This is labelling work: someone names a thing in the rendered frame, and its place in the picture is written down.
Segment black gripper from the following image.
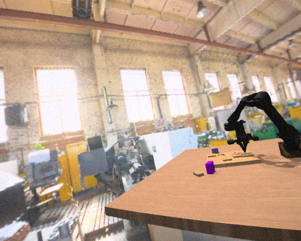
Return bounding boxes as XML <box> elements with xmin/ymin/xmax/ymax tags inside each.
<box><xmin>227</xmin><ymin>130</ymin><xmax>259</xmax><ymax>153</ymax></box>

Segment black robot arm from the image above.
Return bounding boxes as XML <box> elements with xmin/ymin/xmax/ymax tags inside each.
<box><xmin>224</xmin><ymin>91</ymin><xmax>301</xmax><ymax>153</ymax></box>

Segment tan flat block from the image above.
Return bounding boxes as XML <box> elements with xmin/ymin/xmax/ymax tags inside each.
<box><xmin>193</xmin><ymin>171</ymin><xmax>204</xmax><ymax>177</ymax></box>

